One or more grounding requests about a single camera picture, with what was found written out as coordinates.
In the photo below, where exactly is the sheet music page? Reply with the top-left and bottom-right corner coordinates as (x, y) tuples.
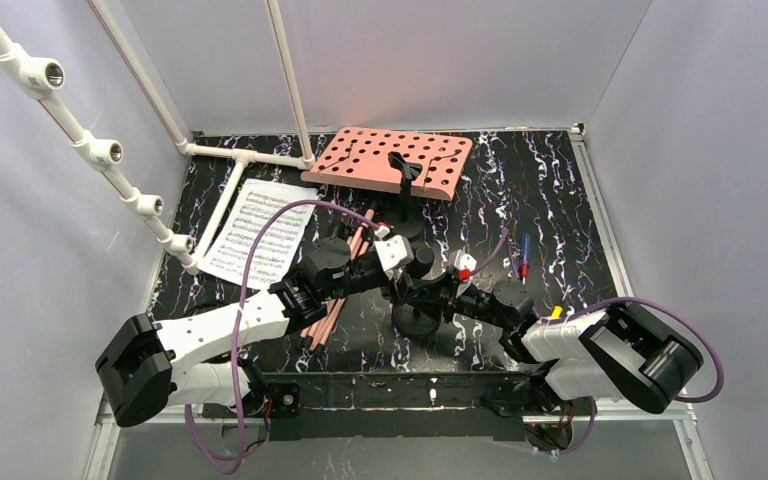
(197, 178), (320, 291)

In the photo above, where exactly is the white PVC pipe frame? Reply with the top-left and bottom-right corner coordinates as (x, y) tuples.
(0, 1), (313, 279)

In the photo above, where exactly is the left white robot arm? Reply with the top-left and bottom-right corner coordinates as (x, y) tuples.
(95, 235), (435, 428)

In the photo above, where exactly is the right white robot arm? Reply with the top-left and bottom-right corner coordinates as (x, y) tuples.
(389, 273), (704, 414)

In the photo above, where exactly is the blue red screwdriver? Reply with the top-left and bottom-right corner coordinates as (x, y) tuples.
(518, 233), (531, 284)

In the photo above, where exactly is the pink music stand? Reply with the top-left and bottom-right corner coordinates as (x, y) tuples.
(301, 127), (472, 222)

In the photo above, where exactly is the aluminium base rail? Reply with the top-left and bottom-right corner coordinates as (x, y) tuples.
(82, 374), (717, 480)

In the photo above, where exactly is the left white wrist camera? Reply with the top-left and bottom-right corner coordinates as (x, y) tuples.
(373, 223), (415, 280)

